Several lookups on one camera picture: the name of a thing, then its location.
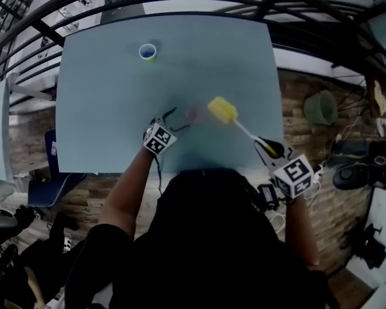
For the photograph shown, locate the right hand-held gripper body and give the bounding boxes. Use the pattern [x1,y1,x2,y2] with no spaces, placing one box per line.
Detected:
[264,152,315,200]

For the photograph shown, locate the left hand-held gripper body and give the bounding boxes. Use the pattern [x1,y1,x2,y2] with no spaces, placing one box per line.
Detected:
[143,114,178,156]

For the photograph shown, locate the pink translucent cup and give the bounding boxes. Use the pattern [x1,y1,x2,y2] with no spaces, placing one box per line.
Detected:
[185,105,205,124]

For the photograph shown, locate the yellow sponge brush white handle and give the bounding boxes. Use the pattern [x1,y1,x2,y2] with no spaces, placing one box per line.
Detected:
[207,97,279,160]

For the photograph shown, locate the green cup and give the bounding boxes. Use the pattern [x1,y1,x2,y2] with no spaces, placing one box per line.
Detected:
[138,43,158,64]

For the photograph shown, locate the person's right forearm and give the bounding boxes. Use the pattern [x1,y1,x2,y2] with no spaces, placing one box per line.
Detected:
[284,196,321,268]

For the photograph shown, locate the person's left forearm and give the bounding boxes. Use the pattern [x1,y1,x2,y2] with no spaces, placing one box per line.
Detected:
[98,146,157,238]

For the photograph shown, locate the white power strip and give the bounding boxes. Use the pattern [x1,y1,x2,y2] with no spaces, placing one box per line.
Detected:
[313,164,326,183]

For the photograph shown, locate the black chest-worn device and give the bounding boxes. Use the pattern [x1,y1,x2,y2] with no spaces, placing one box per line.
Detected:
[257,183,280,211]

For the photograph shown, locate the olive green bucket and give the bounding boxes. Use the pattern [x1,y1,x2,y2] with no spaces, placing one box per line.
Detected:
[304,90,338,127]

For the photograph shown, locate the black office chair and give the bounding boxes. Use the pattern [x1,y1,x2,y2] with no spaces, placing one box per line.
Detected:
[333,140,386,191]

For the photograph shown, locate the person's black shirt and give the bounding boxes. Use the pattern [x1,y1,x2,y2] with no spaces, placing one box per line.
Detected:
[64,167,338,309]

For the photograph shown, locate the wooden table with metal legs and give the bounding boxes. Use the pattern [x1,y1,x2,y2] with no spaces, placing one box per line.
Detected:
[363,66,386,122]

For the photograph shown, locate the dark blue chair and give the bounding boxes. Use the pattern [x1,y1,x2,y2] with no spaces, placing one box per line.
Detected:
[28,129,87,208]

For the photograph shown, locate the black metal railing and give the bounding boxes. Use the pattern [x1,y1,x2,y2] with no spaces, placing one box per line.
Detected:
[0,0,386,86]

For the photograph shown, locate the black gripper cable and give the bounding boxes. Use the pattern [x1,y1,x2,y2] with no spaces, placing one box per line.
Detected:
[152,154,163,196]

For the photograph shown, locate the white floor cable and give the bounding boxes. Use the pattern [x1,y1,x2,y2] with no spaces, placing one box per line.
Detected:
[304,117,361,199]

